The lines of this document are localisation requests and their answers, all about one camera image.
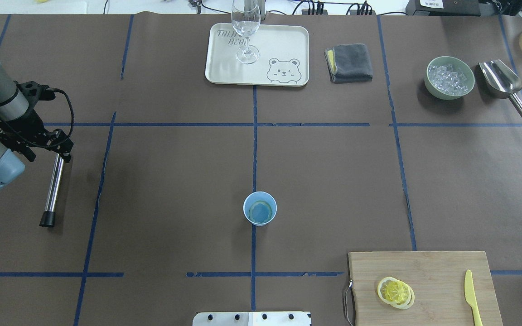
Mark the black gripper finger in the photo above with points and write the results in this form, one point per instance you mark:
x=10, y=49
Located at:
x=64, y=135
x=64, y=150

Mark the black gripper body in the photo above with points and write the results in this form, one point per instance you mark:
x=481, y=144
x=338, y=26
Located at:
x=31, y=127

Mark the steel muddler black tip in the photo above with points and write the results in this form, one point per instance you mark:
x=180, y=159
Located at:
x=48, y=217

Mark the yellow lemon half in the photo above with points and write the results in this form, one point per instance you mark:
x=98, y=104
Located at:
x=395, y=293

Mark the light blue plastic cup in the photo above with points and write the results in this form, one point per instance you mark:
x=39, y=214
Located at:
x=260, y=208

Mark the clear wine glass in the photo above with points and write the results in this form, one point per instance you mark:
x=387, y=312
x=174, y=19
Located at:
x=246, y=20

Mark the cream bear tray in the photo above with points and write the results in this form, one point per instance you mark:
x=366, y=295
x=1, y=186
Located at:
x=283, y=58

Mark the grey folded cloth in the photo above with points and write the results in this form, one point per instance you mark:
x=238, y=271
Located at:
x=349, y=63

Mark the wooden cutting board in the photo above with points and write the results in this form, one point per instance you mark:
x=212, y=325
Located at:
x=437, y=279

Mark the black box device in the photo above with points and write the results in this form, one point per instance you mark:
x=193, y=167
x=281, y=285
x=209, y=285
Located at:
x=450, y=8

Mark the green bowl of ice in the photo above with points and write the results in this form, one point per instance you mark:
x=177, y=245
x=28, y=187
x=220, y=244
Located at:
x=448, y=78

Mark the yellow plastic knife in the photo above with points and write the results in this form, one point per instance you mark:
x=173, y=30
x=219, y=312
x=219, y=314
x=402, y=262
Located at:
x=470, y=297

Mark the steel ice scoop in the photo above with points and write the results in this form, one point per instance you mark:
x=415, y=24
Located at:
x=502, y=82

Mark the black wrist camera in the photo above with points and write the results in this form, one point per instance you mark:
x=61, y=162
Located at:
x=34, y=92

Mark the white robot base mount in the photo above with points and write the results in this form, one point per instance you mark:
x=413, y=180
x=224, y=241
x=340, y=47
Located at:
x=268, y=318

